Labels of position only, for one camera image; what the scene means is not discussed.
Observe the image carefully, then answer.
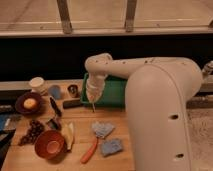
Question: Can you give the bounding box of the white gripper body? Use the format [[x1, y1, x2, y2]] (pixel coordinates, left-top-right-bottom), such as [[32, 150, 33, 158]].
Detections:
[[86, 75, 106, 102]]

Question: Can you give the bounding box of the small metal fork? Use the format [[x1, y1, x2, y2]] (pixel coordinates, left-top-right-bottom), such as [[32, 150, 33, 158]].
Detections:
[[92, 102, 96, 113]]

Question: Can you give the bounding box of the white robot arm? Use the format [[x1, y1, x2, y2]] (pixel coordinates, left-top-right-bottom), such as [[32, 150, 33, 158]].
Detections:
[[85, 53, 203, 171]]

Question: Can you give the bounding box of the dark small tin cup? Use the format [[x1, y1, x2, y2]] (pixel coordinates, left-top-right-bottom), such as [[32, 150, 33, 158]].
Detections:
[[68, 84, 79, 98]]

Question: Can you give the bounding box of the blue small cup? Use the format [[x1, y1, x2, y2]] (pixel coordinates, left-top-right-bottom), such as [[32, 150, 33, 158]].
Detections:
[[48, 85, 61, 100]]

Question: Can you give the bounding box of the white paper cup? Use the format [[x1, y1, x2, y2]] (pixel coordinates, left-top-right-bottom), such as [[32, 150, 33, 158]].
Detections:
[[29, 77, 46, 95]]

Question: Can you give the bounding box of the green plastic tray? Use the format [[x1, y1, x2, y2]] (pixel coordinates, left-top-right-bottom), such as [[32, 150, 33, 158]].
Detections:
[[79, 73, 128, 108]]

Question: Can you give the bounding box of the black rectangular block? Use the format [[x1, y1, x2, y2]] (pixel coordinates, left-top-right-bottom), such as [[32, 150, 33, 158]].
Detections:
[[63, 100, 81, 109]]

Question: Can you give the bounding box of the grey crumpled cloth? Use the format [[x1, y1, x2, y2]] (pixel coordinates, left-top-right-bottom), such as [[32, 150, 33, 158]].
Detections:
[[92, 122, 115, 139]]

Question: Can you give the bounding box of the yellow banana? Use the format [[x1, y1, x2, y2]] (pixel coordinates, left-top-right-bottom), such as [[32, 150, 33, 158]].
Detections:
[[61, 122, 74, 151]]

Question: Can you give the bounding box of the small dark metal object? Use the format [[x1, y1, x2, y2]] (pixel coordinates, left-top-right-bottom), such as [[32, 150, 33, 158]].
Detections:
[[46, 118, 61, 130]]

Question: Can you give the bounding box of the blue sponge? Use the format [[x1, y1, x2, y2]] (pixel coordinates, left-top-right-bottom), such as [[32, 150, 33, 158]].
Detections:
[[100, 138, 123, 157]]

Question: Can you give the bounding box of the dark brown plate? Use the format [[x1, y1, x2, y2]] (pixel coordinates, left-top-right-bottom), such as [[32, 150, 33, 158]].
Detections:
[[15, 92, 42, 115]]

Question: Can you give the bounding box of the yellow round fruit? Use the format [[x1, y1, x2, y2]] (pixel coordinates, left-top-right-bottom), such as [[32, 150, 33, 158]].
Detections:
[[23, 98, 37, 109]]

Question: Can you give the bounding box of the orange carrot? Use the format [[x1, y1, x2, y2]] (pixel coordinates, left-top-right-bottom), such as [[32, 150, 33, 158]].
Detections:
[[80, 138, 98, 164]]

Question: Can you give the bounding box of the bunch of dark grapes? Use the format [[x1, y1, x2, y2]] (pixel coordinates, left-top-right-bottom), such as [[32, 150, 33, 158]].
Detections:
[[18, 120, 45, 146]]

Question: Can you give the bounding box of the orange brown bowl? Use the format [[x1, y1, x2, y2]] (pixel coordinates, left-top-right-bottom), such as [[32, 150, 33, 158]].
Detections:
[[34, 130, 65, 160]]

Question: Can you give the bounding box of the blue object at left edge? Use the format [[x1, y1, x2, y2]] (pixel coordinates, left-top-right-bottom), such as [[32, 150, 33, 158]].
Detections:
[[0, 113, 22, 132]]

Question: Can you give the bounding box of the dark handled utensil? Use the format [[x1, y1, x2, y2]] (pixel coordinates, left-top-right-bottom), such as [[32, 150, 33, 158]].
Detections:
[[49, 97, 62, 117]]

